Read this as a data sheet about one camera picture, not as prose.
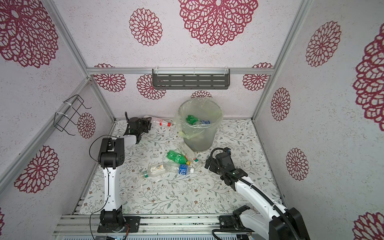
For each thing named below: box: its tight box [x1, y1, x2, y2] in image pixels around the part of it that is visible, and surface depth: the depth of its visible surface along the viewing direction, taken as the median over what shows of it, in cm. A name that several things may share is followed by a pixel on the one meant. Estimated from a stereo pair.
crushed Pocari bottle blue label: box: [164, 160, 195, 176], surface depth 90 cm
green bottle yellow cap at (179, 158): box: [166, 150, 191, 166], surface depth 96 cm
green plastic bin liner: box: [173, 98, 224, 139], surface depth 96 cm
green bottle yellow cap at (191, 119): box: [185, 114, 200, 126], surface depth 101 cm
